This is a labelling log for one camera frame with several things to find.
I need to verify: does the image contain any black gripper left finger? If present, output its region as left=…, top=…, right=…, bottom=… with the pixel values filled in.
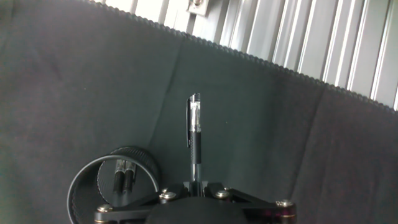
left=94, top=182, right=191, bottom=224

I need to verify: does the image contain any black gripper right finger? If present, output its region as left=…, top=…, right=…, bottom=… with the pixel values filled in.
left=201, top=182, right=297, bottom=224

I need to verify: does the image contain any clear gel pen black grip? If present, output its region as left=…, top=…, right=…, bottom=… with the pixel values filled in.
left=185, top=92, right=202, bottom=187
left=123, top=161, right=137, bottom=193
left=112, top=159, right=126, bottom=194

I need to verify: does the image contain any black mesh pen holder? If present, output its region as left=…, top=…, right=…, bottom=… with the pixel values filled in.
left=67, top=146, right=162, bottom=224

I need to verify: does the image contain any black table cloth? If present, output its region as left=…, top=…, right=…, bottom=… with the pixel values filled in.
left=0, top=0, right=398, bottom=224

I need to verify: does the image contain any metal camera bracket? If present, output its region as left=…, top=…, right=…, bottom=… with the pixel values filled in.
left=186, top=0, right=210, bottom=17

